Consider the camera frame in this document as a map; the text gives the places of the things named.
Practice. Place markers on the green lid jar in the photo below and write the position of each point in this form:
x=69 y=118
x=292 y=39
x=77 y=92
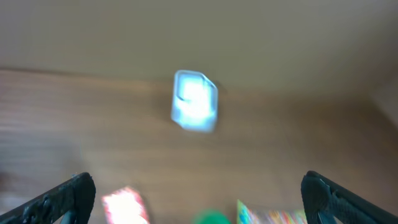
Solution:
x=210 y=217

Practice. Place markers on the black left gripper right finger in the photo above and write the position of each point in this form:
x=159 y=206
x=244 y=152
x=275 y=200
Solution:
x=327 y=202

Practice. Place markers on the Haribo gummy bag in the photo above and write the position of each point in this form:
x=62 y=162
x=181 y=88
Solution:
x=250 y=215

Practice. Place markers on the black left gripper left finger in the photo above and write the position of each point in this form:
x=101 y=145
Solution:
x=71 y=202

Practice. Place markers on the white barcode scanner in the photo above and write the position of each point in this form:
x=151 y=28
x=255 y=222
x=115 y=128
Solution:
x=194 y=102

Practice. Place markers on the red white small carton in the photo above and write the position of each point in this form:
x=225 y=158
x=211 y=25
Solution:
x=125 y=206

